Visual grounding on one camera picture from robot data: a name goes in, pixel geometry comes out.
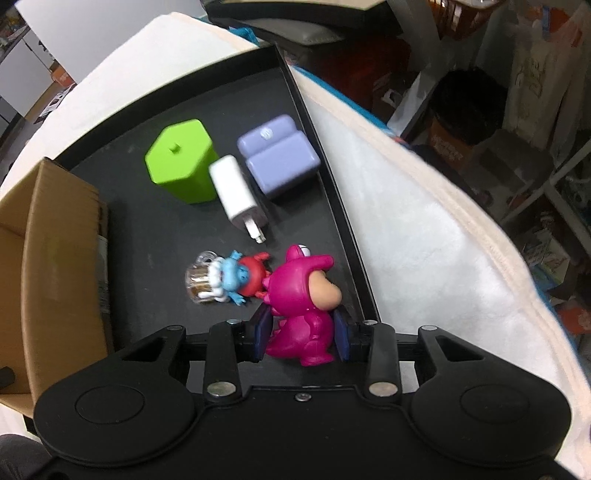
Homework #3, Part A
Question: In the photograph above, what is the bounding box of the purple sofa-shaped holder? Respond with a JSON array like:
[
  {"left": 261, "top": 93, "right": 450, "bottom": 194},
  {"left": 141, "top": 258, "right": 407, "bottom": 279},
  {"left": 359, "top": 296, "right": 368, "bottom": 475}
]
[{"left": 237, "top": 115, "right": 321, "bottom": 200}]

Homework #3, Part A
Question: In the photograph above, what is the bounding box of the pink dinosaur figurine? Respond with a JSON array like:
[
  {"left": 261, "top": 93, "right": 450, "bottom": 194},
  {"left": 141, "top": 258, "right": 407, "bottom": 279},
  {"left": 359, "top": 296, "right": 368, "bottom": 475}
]
[{"left": 261, "top": 244, "right": 343, "bottom": 368}]

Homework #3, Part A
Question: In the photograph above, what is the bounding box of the black tray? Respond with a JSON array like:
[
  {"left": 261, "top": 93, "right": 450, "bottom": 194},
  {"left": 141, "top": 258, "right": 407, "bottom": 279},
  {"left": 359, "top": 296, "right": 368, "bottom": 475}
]
[{"left": 46, "top": 44, "right": 382, "bottom": 365}]

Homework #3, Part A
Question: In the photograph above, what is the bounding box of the orange basket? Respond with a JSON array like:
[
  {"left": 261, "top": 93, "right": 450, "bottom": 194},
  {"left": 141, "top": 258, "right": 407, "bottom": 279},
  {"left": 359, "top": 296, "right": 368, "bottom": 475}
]
[{"left": 428, "top": 0, "right": 505, "bottom": 38}]

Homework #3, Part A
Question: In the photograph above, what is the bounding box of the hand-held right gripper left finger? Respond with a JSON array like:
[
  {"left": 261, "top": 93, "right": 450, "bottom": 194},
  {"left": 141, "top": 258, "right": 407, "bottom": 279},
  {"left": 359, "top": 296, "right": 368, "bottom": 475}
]
[{"left": 111, "top": 305, "right": 274, "bottom": 398}]

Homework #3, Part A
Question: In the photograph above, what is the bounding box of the grey cushion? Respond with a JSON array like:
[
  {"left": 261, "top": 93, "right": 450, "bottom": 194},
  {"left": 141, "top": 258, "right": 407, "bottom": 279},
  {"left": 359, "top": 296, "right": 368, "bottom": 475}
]
[{"left": 259, "top": 21, "right": 345, "bottom": 47}]

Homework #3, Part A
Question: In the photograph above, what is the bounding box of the blue red toy figurine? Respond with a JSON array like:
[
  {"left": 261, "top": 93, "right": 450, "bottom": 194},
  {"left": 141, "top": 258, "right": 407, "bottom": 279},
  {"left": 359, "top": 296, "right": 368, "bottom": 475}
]
[{"left": 185, "top": 249, "right": 273, "bottom": 306}]

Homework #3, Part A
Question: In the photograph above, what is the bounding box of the cardboard box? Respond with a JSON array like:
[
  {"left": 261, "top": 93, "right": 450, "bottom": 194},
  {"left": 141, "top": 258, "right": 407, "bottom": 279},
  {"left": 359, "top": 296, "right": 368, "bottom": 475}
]
[{"left": 0, "top": 158, "right": 115, "bottom": 411}]

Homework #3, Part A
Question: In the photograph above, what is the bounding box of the green hexagonal container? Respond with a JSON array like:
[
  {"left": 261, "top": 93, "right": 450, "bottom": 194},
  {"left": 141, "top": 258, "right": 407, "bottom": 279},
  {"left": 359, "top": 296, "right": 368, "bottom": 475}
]
[{"left": 144, "top": 118, "right": 218, "bottom": 205}]

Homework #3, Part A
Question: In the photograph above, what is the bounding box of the beige tote bag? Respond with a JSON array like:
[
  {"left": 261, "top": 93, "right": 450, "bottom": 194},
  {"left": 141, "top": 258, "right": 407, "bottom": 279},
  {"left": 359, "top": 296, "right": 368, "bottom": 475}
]
[{"left": 502, "top": 28, "right": 583, "bottom": 149}]

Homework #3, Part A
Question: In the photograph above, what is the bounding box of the white charger plug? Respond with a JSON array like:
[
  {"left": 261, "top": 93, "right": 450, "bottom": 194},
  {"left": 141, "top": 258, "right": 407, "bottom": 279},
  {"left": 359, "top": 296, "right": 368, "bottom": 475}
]
[{"left": 209, "top": 155, "right": 269, "bottom": 244}]

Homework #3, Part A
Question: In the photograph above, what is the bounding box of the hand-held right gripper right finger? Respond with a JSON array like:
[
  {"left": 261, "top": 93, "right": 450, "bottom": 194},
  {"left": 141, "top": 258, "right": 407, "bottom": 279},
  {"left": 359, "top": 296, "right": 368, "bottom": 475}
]
[{"left": 333, "top": 308, "right": 485, "bottom": 398}]

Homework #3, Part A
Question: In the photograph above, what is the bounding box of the black trash bin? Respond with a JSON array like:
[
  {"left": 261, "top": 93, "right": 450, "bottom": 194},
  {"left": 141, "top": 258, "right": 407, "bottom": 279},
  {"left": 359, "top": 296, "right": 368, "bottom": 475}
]
[{"left": 427, "top": 69, "right": 507, "bottom": 145}]

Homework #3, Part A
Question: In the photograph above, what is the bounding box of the white shelf rack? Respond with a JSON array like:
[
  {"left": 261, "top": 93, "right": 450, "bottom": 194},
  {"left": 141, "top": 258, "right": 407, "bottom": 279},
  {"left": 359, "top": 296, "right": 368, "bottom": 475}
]
[{"left": 501, "top": 138, "right": 591, "bottom": 227}]

